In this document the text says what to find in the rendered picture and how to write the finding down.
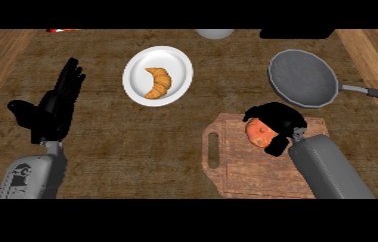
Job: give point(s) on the brown wooden cutting board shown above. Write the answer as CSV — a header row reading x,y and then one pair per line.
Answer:
x,y
256,172

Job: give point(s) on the white oval plate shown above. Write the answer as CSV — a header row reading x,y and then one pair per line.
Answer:
x,y
157,76

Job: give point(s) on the grey frying pan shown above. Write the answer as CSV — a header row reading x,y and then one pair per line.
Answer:
x,y
303,77

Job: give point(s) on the black appliance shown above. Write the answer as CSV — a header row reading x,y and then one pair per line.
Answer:
x,y
296,33

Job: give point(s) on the orange squash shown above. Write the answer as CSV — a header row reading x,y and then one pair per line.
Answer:
x,y
258,135

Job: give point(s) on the red and white object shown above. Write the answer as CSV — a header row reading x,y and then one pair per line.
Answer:
x,y
61,30

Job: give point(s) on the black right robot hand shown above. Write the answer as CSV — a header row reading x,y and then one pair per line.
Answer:
x,y
281,117

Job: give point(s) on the white round bowl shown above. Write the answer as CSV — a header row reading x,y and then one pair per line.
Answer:
x,y
215,33

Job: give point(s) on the golden croissant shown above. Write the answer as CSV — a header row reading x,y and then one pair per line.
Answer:
x,y
159,82

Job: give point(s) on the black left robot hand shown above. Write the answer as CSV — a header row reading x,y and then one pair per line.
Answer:
x,y
55,106

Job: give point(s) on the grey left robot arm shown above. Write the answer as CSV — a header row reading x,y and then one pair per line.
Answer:
x,y
38,172

